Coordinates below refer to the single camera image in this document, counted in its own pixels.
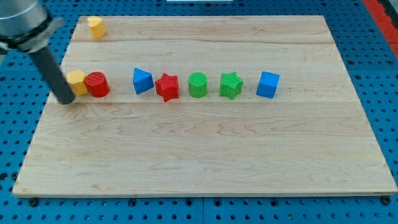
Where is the green star block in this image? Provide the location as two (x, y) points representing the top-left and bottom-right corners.
(219, 72), (244, 100)

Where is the green cylinder block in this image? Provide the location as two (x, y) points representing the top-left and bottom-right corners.
(188, 72), (208, 98)

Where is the red cylinder block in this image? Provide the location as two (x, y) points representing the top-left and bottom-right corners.
(84, 72), (110, 98)

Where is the blue cube block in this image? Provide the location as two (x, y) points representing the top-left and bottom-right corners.
(256, 71), (280, 98)

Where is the red star block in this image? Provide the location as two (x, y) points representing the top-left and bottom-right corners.
(155, 73), (179, 102)

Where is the yellow hexagon block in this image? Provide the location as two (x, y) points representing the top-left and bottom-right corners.
(66, 70), (88, 96)

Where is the yellow heart block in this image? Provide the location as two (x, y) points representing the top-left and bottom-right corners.
(87, 16), (106, 39)

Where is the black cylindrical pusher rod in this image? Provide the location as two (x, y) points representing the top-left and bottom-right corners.
(29, 47), (75, 105)

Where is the blue triangle block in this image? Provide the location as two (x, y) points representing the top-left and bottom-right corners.
(133, 68), (154, 95)

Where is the wooden board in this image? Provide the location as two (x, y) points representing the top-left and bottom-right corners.
(12, 16), (397, 198)

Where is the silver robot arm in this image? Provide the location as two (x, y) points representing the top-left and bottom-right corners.
(1, 0), (75, 105)

